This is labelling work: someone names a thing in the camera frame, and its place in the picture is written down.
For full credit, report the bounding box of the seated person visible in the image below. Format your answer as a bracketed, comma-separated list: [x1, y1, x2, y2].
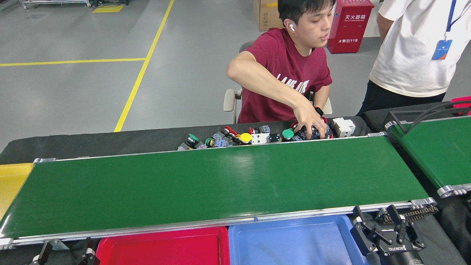
[226, 0, 336, 124]

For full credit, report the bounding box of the black drive chain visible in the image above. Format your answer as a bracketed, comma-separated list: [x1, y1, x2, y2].
[383, 205, 439, 225]

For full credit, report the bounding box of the white office chair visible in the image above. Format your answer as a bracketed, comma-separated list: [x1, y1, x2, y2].
[223, 40, 333, 124]

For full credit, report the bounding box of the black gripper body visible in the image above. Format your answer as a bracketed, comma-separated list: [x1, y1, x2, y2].
[379, 243, 424, 265]

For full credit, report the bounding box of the brown cardboard box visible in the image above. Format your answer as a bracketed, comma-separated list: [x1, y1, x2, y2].
[253, 0, 284, 31]

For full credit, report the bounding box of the blue plastic tray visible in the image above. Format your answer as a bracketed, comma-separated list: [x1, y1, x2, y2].
[228, 215, 370, 265]

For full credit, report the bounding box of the red plastic tray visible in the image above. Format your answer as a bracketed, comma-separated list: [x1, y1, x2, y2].
[95, 226, 230, 265]

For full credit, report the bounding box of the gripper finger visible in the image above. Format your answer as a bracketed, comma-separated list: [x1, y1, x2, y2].
[29, 241, 54, 265]
[376, 205, 425, 251]
[350, 206, 391, 256]
[77, 237, 100, 265]

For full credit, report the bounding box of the black table cloth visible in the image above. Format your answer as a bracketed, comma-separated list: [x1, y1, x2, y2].
[0, 101, 471, 265]

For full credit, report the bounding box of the yellow plastic tray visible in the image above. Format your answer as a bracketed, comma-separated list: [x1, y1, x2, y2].
[0, 163, 34, 221]

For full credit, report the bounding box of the white circuit breaker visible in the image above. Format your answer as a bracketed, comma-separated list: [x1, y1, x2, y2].
[331, 117, 356, 138]

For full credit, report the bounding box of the black cable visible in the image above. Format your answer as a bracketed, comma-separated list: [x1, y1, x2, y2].
[416, 100, 471, 122]
[407, 107, 471, 134]

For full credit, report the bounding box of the seated person's right hand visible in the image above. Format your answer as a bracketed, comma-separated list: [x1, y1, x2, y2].
[293, 104, 328, 139]

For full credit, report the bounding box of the short green conveyor belt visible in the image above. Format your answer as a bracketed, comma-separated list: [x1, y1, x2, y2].
[385, 116, 471, 198]

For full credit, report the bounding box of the red plastic crate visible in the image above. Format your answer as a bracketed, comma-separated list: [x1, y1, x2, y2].
[451, 96, 471, 116]

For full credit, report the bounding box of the blue lanyard with badge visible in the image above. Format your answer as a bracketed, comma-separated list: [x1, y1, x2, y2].
[431, 0, 468, 61]

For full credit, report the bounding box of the red fire extinguisher box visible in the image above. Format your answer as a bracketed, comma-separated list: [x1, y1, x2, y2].
[327, 0, 375, 54]

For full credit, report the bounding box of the metal cart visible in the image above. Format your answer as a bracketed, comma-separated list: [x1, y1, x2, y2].
[19, 0, 92, 9]

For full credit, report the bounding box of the standing person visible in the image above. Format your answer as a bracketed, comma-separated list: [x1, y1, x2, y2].
[356, 0, 471, 116]

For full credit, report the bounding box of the long green conveyor belt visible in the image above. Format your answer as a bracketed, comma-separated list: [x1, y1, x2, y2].
[0, 132, 438, 251]

